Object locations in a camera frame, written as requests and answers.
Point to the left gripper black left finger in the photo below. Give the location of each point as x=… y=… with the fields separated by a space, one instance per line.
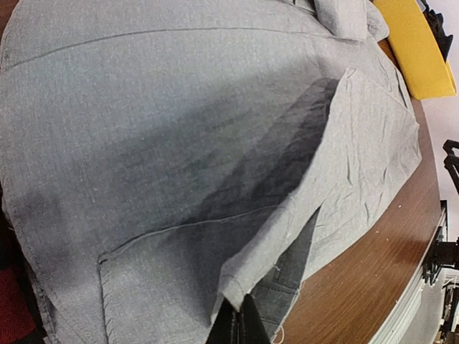
x=226 y=326

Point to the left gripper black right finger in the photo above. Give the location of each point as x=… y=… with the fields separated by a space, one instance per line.
x=250 y=327

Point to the grey long sleeve shirt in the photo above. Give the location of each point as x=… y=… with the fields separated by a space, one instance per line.
x=162 y=158

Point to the red black plaid shirt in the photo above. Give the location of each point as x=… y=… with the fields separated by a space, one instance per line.
x=20 y=320

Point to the yellow plastic basket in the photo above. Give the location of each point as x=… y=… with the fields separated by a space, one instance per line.
x=426 y=73

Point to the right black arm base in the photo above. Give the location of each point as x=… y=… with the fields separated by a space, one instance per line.
x=441 y=253

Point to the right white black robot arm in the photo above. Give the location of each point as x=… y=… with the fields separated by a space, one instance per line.
x=451 y=161

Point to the black clothes in basket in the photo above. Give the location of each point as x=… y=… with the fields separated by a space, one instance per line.
x=435 y=21

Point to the front aluminium rail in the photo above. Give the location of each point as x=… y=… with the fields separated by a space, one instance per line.
x=417 y=316

